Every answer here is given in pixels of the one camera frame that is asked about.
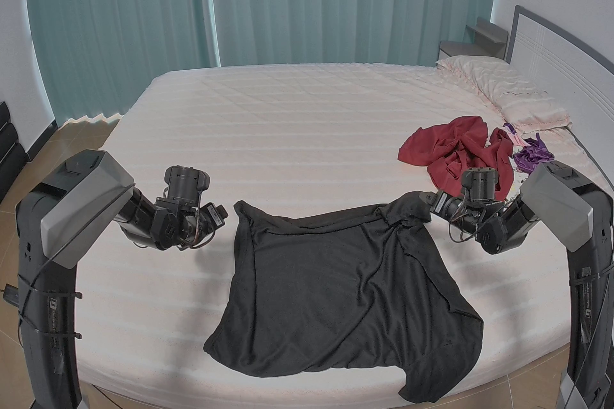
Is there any bed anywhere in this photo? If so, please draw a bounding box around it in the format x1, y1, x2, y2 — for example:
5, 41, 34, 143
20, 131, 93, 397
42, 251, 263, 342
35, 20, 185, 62
74, 4, 614, 409

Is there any purple garment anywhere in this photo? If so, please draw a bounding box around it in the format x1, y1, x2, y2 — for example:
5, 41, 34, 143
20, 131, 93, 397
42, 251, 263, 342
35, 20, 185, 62
504, 122, 555, 175

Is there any dark red garment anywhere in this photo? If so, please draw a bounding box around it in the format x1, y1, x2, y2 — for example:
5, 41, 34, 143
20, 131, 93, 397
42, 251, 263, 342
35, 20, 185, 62
398, 115, 515, 202

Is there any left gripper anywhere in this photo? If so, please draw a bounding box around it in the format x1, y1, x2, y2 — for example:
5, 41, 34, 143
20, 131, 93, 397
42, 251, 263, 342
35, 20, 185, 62
192, 201, 229, 239

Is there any black cable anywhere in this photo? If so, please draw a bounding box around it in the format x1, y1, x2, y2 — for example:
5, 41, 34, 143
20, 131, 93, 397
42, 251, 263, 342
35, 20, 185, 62
14, 251, 80, 341

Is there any grey bedside table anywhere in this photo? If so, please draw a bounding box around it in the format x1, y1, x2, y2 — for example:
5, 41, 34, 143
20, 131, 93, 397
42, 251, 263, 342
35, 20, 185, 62
439, 17, 509, 60

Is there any black chest of drawers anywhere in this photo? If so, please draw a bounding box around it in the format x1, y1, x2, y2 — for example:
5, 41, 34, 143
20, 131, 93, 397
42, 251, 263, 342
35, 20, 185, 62
0, 100, 28, 202

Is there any cream pillow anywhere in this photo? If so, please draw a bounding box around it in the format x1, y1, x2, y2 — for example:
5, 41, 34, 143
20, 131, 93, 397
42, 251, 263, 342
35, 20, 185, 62
436, 55, 572, 135

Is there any black T-shirt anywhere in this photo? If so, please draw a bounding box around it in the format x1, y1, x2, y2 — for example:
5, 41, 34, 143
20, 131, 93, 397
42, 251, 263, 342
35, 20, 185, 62
204, 191, 484, 402

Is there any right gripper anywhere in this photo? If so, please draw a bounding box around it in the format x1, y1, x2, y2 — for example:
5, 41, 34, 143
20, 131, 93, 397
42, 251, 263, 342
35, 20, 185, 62
428, 190, 464, 222

